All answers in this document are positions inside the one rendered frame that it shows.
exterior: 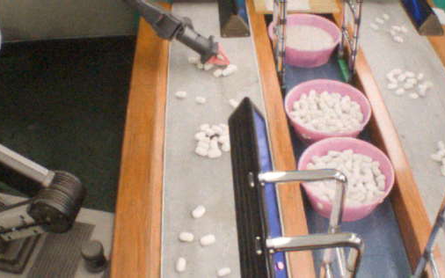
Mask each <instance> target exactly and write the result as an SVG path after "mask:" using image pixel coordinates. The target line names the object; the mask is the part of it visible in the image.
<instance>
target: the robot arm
mask: <svg viewBox="0 0 445 278"><path fill-rule="evenodd" d="M121 1H123V2H124V3H126V5H128V6H130V7H131V8H133V9H134V10H135V11H136V12H137V13H139V14H140V15H141V16H142V17H143V18H144V19H145V21H147V23H148V24H149V25H150V26H152V27H151V29H153V30H154V31H156V35H157V36H158V37H159V38H161V39H163V40H164V41H165V40H168V41H169V42H171V41H172V40H173V38H174V37H175V36H176V38H175V40H178V41H179V42H181V43H183V44H184V45H186V46H187V47H189V48H191V49H192V50H193V51H194V52H196V53H197V54H199V55H200V56H201V63H202V64H205V63H206V62H207V63H219V64H225V65H229V64H230V59H229V58H228V56H227V55H226V54H225V52H224V50H223V48H222V46H221V44H220V43H219V42H216V43H214V37H215V36H214V35H213V34H211V35H210V36H209V37H208V38H205V37H204V36H202V35H201V34H200V33H197V32H195V31H194V29H193V21H192V20H191V19H190V18H187V17H183V18H182V17H181V16H180V15H177V14H175V13H174V12H172V11H168V10H166V9H165V8H164V7H163V6H161V4H155V3H154V2H152V1H150V0H121ZM162 16H163V17H162ZM161 17H162V18H161ZM159 19H161V20H160V21H158V20H159ZM218 55H221V56H222V58H224V59H225V60H226V61H224V60H223V59H220V58H216V57H217V56H218Z"/></svg>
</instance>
